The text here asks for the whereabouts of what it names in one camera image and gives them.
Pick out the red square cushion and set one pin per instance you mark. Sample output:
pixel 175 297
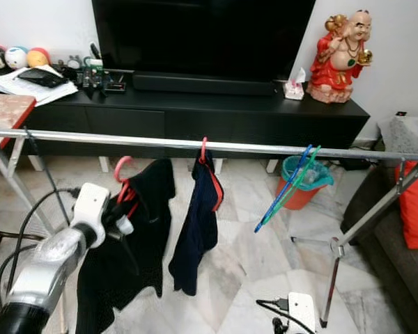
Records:
pixel 416 205

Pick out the orange bin with teal bag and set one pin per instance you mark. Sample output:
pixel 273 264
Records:
pixel 317 193

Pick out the red plastic clothes hanger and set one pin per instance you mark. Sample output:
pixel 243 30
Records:
pixel 203 149
pixel 120 165

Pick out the orange yellow round plush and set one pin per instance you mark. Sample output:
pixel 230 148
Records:
pixel 38 58

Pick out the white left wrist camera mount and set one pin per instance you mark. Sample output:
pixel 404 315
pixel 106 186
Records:
pixel 90 202

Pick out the white blue round plush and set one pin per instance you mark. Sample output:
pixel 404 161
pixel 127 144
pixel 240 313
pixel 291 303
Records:
pixel 17 58

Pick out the white paper stack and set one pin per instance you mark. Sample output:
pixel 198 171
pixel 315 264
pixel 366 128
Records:
pixel 3 85

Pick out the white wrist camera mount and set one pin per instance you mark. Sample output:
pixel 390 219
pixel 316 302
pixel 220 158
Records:
pixel 301 312
pixel 90 202

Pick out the white pink tissue box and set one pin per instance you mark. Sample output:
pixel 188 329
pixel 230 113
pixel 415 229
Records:
pixel 294 89

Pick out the silver metal clothes rack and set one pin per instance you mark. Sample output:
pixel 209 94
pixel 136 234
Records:
pixel 272 148

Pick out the black television console cabinet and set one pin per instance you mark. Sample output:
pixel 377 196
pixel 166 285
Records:
pixel 202 118

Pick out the black soundbar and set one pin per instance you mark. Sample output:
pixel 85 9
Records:
pixel 202 83

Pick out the red laughing buddha statue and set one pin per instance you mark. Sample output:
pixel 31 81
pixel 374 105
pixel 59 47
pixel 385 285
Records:
pixel 340 66

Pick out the black wallet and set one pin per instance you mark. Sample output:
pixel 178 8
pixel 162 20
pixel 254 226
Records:
pixel 42 77

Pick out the black desk organiser tray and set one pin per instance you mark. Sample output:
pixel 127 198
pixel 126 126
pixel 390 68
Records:
pixel 115 83

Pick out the black garment with green print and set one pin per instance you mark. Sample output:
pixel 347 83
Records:
pixel 139 257

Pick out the green plastic clothes hanger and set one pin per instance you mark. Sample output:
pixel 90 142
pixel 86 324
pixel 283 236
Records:
pixel 297 177

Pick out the blue plastic clothes hanger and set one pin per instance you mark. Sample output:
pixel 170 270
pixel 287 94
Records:
pixel 283 189

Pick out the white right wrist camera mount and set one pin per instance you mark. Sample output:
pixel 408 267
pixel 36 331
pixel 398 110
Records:
pixel 301 312

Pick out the marble top table, dark frame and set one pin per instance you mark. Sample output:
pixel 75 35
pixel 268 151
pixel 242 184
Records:
pixel 3 115

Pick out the dark grey fabric sofa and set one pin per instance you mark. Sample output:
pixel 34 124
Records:
pixel 383 236

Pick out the black flat screen television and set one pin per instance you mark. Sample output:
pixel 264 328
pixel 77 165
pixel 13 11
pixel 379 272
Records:
pixel 202 35

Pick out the lace covered side table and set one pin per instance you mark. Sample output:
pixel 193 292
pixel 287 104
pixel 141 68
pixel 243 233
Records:
pixel 407 136

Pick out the navy blue shirt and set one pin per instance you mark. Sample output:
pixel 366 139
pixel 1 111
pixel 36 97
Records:
pixel 195 233

